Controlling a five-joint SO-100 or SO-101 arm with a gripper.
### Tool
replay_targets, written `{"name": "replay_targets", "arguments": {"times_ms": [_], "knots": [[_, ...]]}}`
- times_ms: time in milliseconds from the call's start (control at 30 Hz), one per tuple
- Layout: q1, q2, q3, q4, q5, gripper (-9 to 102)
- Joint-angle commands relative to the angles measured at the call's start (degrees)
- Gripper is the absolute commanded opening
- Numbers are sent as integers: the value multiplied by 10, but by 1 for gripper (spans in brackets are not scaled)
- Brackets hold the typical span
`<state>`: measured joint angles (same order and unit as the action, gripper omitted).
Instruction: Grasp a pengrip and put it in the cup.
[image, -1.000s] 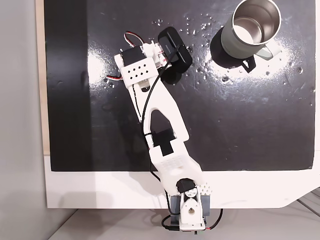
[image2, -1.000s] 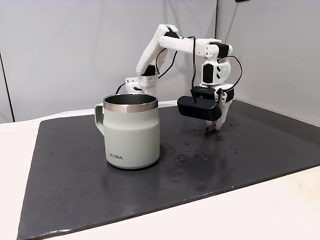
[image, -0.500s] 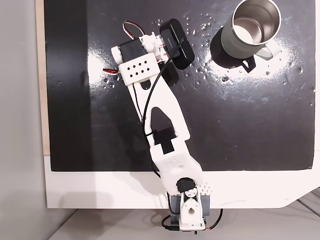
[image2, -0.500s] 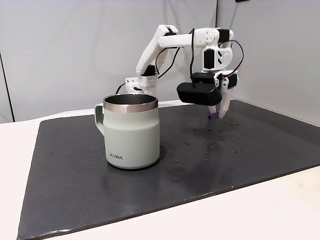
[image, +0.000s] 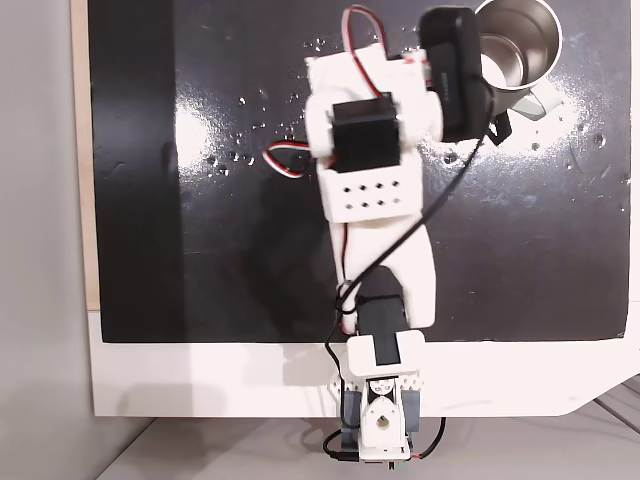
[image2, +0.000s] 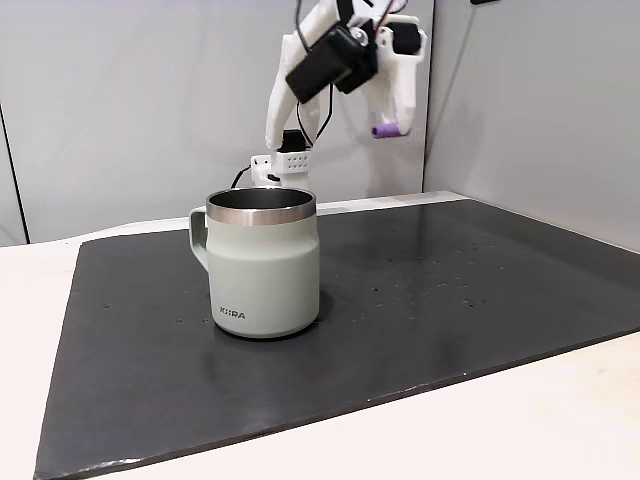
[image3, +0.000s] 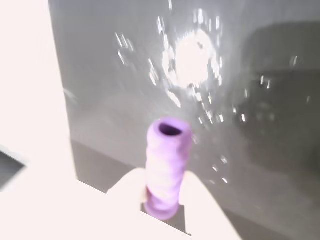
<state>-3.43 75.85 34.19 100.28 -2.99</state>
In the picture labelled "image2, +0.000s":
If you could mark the black table mat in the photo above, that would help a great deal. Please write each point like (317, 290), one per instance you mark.
(150, 375)

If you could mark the purple pen grip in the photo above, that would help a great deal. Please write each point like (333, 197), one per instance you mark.
(384, 131)

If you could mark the black wall-mounted object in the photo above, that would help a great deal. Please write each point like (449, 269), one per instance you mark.
(484, 1)

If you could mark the sage green steel-rimmed mug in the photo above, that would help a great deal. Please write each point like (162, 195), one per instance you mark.
(265, 270)

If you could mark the black camera box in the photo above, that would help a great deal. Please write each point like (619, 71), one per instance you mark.
(325, 65)

